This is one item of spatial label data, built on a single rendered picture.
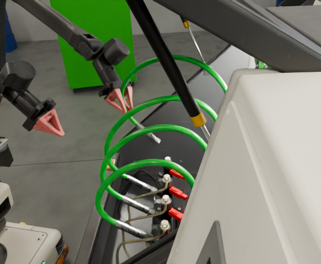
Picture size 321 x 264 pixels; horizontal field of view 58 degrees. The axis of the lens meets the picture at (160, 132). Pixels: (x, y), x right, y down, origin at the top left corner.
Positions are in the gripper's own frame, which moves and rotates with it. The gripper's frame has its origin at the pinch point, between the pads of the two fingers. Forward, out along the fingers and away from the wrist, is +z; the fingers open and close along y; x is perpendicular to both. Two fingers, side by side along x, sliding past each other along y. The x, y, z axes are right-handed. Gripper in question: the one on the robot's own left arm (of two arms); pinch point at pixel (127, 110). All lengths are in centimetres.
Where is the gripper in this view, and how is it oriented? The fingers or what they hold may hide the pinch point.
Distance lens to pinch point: 94.0
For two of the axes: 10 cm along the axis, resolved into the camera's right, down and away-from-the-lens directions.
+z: 4.8, 8.6, -1.7
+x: -5.8, 4.6, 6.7
